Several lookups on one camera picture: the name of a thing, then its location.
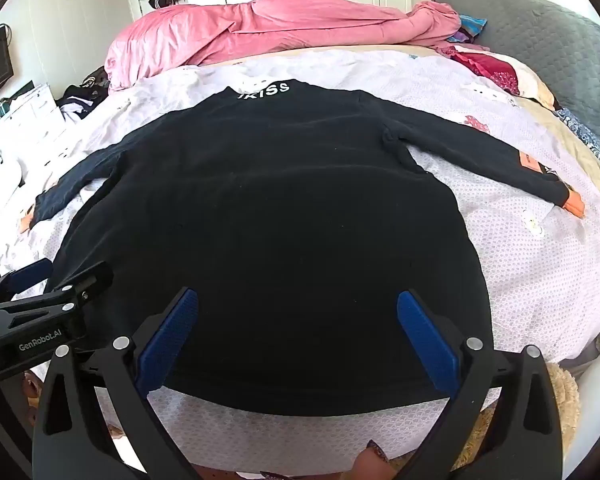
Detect blue patterned cloth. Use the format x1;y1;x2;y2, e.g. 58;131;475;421
555;107;600;181

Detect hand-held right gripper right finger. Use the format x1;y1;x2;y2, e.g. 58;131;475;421
396;290;566;480

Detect brown fluffy robe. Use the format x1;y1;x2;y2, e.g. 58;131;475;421
0;362;581;461

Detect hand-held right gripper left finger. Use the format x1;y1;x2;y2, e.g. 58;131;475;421
31;287;201;480

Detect blue striped cloth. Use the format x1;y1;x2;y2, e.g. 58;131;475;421
457;14;488;43

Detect black t-shirt orange print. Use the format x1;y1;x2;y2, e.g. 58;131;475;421
27;79;586;418

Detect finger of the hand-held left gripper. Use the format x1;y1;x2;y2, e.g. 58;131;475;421
0;258;54;306
0;261;114;328

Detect red patterned cloth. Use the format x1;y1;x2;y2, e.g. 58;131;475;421
437;45;531;98

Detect pile of dark clothes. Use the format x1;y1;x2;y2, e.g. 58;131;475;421
60;65;112;121

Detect cream blanket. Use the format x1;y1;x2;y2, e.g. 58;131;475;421
505;55;600;181

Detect pink duvet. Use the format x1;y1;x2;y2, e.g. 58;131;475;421
104;0;463;93

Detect grey quilted headboard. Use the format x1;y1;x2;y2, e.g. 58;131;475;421
432;0;600;181

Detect white drawer cabinet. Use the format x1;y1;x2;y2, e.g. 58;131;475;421
0;82;68;181

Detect printed pale bed sheet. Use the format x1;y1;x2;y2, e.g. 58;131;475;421
0;45;600;480

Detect person's right hand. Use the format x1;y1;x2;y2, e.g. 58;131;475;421
356;439;397;480

